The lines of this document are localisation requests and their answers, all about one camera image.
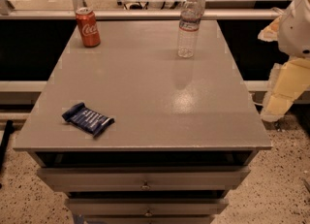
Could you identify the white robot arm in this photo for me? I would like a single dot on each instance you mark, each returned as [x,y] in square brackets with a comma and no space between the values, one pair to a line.
[294,30]

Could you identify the upper grey drawer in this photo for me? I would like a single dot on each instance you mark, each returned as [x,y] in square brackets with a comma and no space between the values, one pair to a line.
[142,179]

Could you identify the black object at left edge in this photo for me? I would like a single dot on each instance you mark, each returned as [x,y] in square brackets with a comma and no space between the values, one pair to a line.
[9,129]

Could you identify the grey drawer cabinet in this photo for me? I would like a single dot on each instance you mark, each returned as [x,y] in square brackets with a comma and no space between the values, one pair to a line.
[169,112]

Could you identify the lower grey drawer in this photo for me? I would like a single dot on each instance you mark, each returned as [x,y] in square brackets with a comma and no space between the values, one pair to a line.
[146,207]

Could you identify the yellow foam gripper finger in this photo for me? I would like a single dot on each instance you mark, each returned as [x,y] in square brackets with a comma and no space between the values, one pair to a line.
[270,33]
[286,83]

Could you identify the clear plastic water bottle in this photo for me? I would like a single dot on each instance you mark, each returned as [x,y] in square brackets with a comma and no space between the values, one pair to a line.
[189,26]

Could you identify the grey drawer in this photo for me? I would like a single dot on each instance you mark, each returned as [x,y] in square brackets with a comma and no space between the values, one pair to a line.
[142,179]
[146,207]

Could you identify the blue rxbar blueberry wrapper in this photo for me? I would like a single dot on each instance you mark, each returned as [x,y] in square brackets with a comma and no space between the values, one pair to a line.
[87,120]

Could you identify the red coca-cola can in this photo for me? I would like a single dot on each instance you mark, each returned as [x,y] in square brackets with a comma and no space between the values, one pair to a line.
[87,26]

